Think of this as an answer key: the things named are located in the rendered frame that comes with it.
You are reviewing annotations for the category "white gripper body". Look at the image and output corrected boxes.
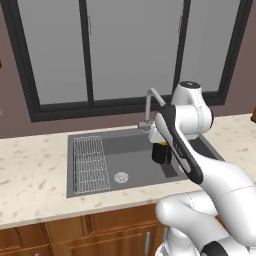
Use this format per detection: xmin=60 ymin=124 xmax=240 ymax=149
xmin=148 ymin=128 xmax=167 ymax=145

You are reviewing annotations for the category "black mug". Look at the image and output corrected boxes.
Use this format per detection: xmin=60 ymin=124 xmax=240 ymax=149
xmin=151 ymin=141 xmax=173 ymax=165

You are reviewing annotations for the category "grey sink tap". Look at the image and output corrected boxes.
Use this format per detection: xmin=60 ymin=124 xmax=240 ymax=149
xmin=138 ymin=87 xmax=167 ymax=132

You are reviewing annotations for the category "grey double basin sink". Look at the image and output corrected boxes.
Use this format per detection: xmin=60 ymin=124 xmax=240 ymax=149
xmin=65 ymin=128 xmax=225 ymax=199

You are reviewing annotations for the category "round silver sink drain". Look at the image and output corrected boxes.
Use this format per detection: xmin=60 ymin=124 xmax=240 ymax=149
xmin=114 ymin=171 xmax=130 ymax=184

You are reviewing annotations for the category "black framed window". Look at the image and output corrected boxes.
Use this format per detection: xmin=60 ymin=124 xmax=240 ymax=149
xmin=0 ymin=0 xmax=254 ymax=123

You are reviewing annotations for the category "wooden drawer front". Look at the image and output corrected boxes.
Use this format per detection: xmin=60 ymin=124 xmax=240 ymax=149
xmin=44 ymin=215 xmax=90 ymax=246
xmin=88 ymin=203 xmax=158 ymax=233
xmin=0 ymin=223 xmax=49 ymax=254

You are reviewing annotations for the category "wooden cupboard door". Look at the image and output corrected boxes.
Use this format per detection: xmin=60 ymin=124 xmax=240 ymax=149
xmin=50 ymin=223 xmax=159 ymax=256

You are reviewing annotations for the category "white wire sink rack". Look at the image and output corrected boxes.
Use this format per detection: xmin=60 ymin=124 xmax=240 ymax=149
xmin=72 ymin=135 xmax=111 ymax=194

